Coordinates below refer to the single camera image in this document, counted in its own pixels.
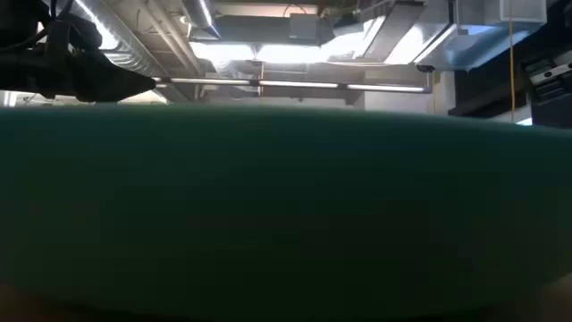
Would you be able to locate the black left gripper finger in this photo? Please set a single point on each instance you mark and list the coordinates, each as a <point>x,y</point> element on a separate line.
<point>120,82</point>

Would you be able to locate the teal plastic plate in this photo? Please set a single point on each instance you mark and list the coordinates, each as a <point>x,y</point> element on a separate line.
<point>286,201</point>

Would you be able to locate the long ceiling light tube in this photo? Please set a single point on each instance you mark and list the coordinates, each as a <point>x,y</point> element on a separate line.
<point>295,83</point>

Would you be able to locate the grey ceiling box unit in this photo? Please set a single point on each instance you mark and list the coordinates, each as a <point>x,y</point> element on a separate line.
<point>305,27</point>

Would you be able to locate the corrugated silver ventilation duct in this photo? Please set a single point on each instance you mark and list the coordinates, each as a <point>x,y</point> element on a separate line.
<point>125,40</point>

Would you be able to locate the rectangular silver ventilation duct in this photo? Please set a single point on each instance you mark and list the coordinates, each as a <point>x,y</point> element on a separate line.
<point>473,44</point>

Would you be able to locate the smooth round silver duct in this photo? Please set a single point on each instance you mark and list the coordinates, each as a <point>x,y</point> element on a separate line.
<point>203,15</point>

